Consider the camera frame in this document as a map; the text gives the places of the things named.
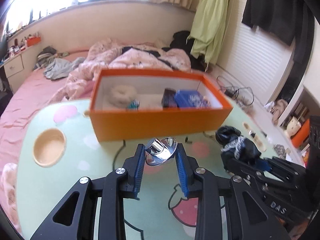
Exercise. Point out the blue box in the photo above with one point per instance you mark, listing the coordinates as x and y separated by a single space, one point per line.
190 100

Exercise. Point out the white printed mug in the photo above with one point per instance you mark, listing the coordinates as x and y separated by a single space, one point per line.
292 127

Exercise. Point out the row of small bottles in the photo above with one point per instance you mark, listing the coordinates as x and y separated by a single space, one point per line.
15 46

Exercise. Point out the black charger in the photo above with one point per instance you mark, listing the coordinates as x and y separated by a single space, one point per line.
231 93

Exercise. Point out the pale pink fluffy cloth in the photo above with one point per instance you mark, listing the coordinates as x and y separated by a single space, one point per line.
7 187

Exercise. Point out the black hanging garment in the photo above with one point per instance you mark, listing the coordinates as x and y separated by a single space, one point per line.
275 10

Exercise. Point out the green toy car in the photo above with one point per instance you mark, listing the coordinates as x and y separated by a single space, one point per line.
133 104

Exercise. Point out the light green hanging garment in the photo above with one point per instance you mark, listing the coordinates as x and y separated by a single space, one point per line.
212 17

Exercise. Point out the green cartoon desktop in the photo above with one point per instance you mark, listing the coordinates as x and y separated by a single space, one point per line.
82 155

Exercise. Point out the beige garment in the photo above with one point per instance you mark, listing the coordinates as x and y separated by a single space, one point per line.
278 107

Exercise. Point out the orange cardboard box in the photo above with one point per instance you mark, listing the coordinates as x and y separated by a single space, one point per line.
155 122

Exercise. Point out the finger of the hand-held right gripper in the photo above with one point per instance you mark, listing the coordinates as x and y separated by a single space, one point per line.
285 168
250 171

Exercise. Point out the black clothes pile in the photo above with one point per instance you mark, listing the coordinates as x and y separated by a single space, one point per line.
181 38

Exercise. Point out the grey clothes pile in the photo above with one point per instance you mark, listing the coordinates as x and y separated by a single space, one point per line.
60 67

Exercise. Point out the pink bed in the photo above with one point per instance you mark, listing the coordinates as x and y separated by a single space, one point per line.
30 95

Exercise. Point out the orange bin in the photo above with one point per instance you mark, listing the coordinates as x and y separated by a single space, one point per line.
302 135

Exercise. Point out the black and red box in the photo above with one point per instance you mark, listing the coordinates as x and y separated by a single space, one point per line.
168 98

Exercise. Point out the white drawer cabinet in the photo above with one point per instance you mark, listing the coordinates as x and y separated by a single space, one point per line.
15 66

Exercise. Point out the pink printed blanket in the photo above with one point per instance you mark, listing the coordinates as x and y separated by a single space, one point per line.
105 55

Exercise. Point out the floral cloth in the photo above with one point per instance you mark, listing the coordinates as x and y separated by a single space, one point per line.
280 151

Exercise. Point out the small orange box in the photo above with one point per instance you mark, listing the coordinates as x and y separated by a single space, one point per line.
33 41

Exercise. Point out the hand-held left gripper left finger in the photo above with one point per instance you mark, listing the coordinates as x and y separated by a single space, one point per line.
138 172

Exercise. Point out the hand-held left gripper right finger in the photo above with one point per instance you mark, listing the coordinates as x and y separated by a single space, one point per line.
181 173

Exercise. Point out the shiny chrome metal cap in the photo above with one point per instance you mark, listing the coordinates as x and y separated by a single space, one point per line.
160 152

